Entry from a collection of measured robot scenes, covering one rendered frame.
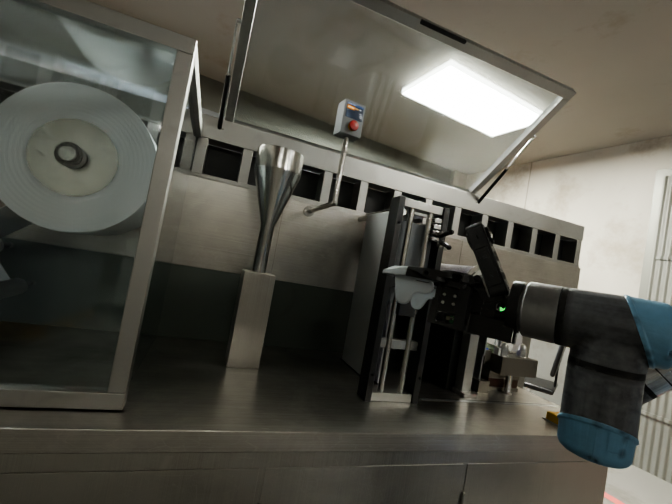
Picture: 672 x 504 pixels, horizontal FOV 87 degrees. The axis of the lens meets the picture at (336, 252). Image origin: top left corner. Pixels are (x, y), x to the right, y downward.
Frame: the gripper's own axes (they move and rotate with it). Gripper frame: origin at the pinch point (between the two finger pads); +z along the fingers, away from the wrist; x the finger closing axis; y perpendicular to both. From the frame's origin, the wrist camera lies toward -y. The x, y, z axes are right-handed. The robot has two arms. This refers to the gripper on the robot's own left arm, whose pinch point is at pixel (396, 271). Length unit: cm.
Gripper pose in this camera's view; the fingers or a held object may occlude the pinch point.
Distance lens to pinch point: 62.2
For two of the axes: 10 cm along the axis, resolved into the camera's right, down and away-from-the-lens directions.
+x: 5.7, 2.7, 7.8
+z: -7.8, -1.2, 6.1
